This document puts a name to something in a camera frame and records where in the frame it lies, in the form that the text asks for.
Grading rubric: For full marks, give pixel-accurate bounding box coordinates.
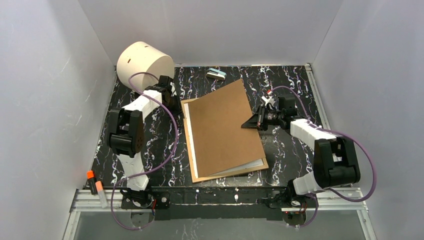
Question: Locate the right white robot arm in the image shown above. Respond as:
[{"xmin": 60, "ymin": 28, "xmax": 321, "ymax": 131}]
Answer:
[{"xmin": 241, "ymin": 96, "xmax": 361, "ymax": 197}]

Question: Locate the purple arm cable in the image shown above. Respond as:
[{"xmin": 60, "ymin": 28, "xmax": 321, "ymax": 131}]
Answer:
[
  {"xmin": 110, "ymin": 72, "xmax": 180, "ymax": 231},
  {"xmin": 269, "ymin": 85, "xmax": 378, "ymax": 228}
]

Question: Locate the large white cylinder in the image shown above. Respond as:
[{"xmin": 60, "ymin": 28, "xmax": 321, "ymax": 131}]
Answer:
[{"xmin": 116, "ymin": 41, "xmax": 175, "ymax": 100}]

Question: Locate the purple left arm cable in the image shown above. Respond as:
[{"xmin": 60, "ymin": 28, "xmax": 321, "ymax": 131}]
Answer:
[{"xmin": 110, "ymin": 72, "xmax": 180, "ymax": 231}]

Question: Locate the orange cap black marker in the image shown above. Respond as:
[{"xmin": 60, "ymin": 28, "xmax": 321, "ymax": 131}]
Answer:
[{"xmin": 86, "ymin": 170, "xmax": 98, "ymax": 195}]

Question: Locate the cat and books photo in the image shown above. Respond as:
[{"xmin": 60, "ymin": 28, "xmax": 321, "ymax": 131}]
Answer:
[{"xmin": 183, "ymin": 102, "xmax": 265, "ymax": 179}]

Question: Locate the teal white stapler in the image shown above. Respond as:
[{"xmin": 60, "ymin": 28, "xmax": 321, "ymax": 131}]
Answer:
[{"xmin": 205, "ymin": 68, "xmax": 227, "ymax": 81}]

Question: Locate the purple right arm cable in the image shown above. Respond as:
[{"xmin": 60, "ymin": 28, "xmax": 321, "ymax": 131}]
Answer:
[{"xmin": 269, "ymin": 85, "xmax": 378, "ymax": 228}]

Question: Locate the peach cap glue stick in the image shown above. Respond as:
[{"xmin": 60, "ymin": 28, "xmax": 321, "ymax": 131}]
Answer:
[{"xmin": 95, "ymin": 181, "xmax": 108, "ymax": 209}]

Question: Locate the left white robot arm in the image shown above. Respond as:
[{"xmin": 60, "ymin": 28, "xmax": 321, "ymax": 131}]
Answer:
[{"xmin": 105, "ymin": 72, "xmax": 182, "ymax": 191}]

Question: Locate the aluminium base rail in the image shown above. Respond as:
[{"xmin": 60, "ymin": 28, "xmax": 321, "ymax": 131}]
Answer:
[{"xmin": 63, "ymin": 187, "xmax": 376, "ymax": 240}]

